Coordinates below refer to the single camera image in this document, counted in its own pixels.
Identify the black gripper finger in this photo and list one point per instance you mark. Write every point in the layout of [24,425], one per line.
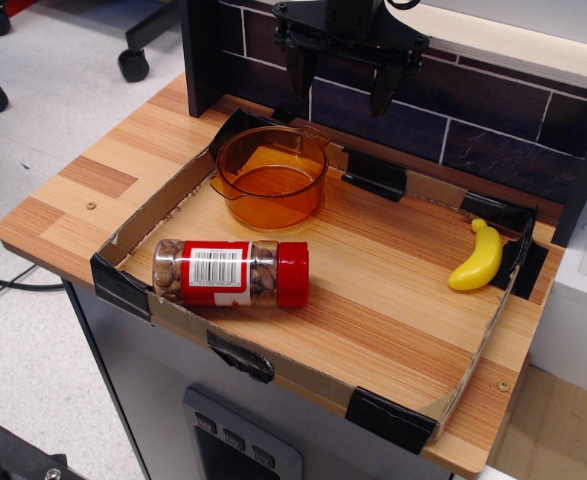
[301,65]
[385,84]

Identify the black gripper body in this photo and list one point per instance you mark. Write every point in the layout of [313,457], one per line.
[364,32]

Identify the red-capped spice bottle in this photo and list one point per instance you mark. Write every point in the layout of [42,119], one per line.
[232,273]

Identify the amber transparent plastic pot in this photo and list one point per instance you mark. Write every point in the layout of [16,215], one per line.
[272,178]

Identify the dark brick-pattern back panel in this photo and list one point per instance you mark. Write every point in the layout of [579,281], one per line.
[493,101]

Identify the black office chair base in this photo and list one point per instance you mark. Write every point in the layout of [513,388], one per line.
[132,61]

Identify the yellow toy banana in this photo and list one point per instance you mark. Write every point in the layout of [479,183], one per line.
[484,262]

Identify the white side unit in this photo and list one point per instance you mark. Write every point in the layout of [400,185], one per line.
[559,346]

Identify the grey cabinet with control panel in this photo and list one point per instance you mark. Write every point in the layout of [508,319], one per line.
[190,415]

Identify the black metal bracket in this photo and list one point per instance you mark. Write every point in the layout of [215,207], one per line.
[21,460]

